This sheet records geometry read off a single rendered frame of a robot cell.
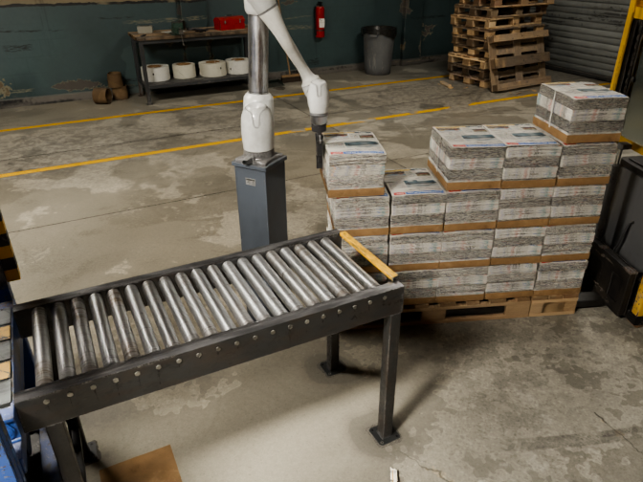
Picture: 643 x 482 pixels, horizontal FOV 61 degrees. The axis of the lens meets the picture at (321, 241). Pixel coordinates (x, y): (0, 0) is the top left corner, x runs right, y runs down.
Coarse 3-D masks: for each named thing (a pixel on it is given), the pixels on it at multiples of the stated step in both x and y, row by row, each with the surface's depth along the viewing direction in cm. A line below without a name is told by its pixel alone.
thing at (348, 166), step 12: (348, 144) 277; (360, 144) 277; (372, 144) 276; (336, 156) 263; (348, 156) 264; (360, 156) 264; (372, 156) 265; (384, 156) 266; (324, 168) 279; (336, 168) 266; (348, 168) 267; (360, 168) 268; (372, 168) 269; (384, 168) 270; (336, 180) 270; (348, 180) 270; (360, 180) 271; (372, 180) 272
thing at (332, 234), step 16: (288, 240) 241; (304, 240) 241; (320, 240) 244; (336, 240) 248; (224, 256) 229; (240, 256) 229; (160, 272) 218; (176, 272) 218; (240, 272) 232; (96, 288) 208; (112, 288) 208; (160, 288) 217; (176, 288) 221; (16, 304) 199; (32, 304) 199; (48, 304) 199; (144, 304) 217; (16, 320) 197; (48, 320) 202
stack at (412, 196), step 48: (432, 192) 280; (480, 192) 282; (528, 192) 285; (384, 240) 289; (432, 240) 292; (480, 240) 294; (528, 240) 299; (432, 288) 307; (480, 288) 311; (528, 288) 314
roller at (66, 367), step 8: (56, 304) 199; (64, 304) 202; (56, 312) 195; (64, 312) 196; (56, 320) 190; (64, 320) 191; (56, 328) 187; (64, 328) 187; (56, 336) 183; (64, 336) 183; (56, 344) 180; (64, 344) 179; (56, 352) 177; (64, 352) 175; (72, 352) 178; (56, 360) 174; (64, 360) 172; (72, 360) 173; (64, 368) 168; (72, 368) 169; (64, 376) 165
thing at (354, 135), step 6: (330, 132) 294; (336, 132) 294; (342, 132) 294; (348, 132) 294; (354, 132) 294; (360, 132) 295; (366, 132) 295; (324, 138) 286; (330, 138) 286; (336, 138) 286; (342, 138) 286; (348, 138) 286; (354, 138) 286; (360, 138) 286; (366, 138) 286; (372, 138) 286
